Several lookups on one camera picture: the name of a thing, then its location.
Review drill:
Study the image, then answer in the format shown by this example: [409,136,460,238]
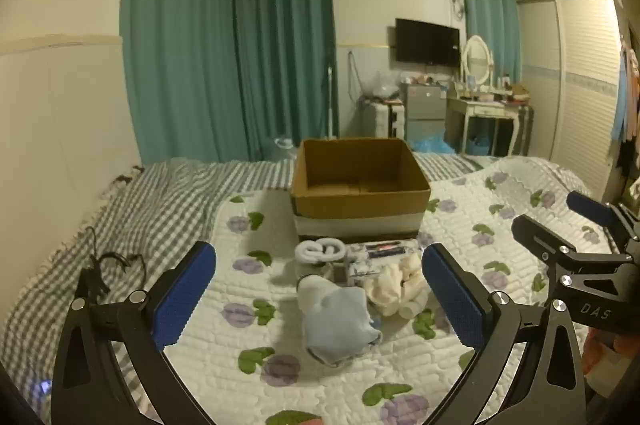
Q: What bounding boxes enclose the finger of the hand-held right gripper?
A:
[511,214,635,276]
[566,191,640,242]

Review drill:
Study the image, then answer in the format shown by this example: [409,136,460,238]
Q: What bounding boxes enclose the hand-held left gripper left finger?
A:
[51,241,218,425]

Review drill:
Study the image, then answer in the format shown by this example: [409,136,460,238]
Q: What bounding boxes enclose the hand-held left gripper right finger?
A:
[421,243,586,425]

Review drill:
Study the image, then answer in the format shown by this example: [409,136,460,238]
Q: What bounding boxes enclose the cream fluffy cloth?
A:
[362,252,431,318]

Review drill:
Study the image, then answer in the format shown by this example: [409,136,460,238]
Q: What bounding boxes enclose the floral tissue pack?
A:
[345,239,418,278]

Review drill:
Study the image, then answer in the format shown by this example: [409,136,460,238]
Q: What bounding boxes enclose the light blue cloth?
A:
[302,287,383,366]

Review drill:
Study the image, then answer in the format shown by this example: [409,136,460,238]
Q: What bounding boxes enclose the brown cardboard box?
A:
[290,138,432,242]

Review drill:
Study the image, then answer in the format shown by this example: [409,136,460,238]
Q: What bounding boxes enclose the white knotted plush rope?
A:
[295,237,346,265]

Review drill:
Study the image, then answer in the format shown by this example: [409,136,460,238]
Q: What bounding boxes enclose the person's right hand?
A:
[582,329,640,373]

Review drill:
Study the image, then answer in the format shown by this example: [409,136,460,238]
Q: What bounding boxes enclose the dark suitcase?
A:
[515,105,535,156]

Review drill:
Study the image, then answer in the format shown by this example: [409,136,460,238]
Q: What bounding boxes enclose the hanging clothes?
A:
[612,42,640,141]

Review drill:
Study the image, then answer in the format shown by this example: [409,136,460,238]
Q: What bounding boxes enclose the white slatted wardrobe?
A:
[517,0,623,198]

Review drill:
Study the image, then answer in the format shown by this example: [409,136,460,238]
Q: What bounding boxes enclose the blue plastic bag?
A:
[410,134,456,154]

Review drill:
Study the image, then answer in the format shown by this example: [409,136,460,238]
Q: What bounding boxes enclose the white dressing table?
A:
[445,94,523,156]

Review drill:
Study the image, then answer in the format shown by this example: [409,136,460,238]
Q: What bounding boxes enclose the white floral quilt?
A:
[150,155,621,425]

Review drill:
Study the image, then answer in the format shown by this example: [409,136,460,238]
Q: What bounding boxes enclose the grey small fridge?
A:
[400,84,448,143]

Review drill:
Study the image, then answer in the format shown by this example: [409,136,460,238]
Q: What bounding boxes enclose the white oval mirror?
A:
[461,35,496,86]

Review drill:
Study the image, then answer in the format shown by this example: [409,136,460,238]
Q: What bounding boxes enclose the white suitcase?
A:
[360,101,405,140]

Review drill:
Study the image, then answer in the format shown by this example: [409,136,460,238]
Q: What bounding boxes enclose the clear plastic bag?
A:
[367,72,401,102]

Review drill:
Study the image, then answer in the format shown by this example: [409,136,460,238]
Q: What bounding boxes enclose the narrow teal curtain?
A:
[457,0,522,86]

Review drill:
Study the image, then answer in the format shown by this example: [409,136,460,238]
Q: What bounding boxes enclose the wide teal curtain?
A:
[119,0,237,165]

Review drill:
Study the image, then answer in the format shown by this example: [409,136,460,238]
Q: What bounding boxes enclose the teal corner curtain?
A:
[231,0,336,162]

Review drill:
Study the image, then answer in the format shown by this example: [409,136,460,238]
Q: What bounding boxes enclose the black wall television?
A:
[395,18,461,67]

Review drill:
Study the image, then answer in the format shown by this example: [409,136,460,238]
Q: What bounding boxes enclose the black wall cable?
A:
[348,50,363,101]

